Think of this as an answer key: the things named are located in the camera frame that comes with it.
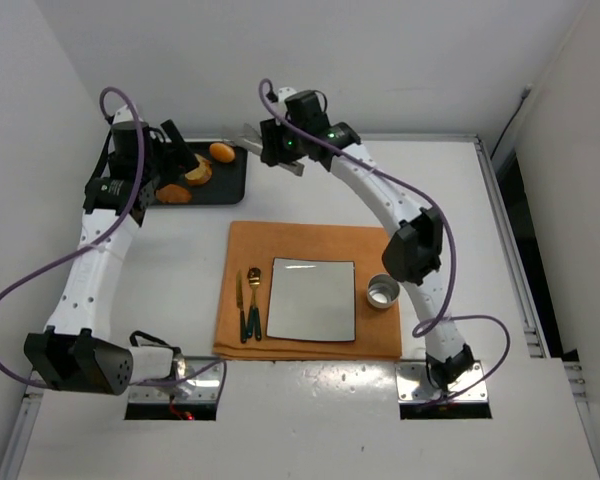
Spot metal serving tongs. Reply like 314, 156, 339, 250
220, 123, 304, 177

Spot round orange bread roll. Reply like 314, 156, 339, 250
209, 142, 236, 164

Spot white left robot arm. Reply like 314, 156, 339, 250
24, 107, 199, 395

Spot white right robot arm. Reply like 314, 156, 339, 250
258, 79, 474, 391

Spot sliced bread piece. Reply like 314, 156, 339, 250
184, 153, 213, 186

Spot brown croissant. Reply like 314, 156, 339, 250
155, 184, 192, 204

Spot black plastic tray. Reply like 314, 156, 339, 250
153, 140, 248, 207

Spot orange cloth placemat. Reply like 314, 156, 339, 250
213, 221, 402, 361

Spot white square plate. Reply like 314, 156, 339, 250
266, 257, 356, 342

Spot metal cup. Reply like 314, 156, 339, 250
366, 273, 401, 310

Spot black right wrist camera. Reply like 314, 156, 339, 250
284, 90, 330, 136

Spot gold knife green handle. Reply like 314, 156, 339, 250
235, 270, 248, 344

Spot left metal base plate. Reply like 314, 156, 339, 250
128, 356, 227, 405

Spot metal base plate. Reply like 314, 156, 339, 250
128, 356, 227, 405
395, 360, 489, 405

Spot black wall cable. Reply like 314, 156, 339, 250
490, 89, 530, 161

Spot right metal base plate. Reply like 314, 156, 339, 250
395, 360, 489, 405

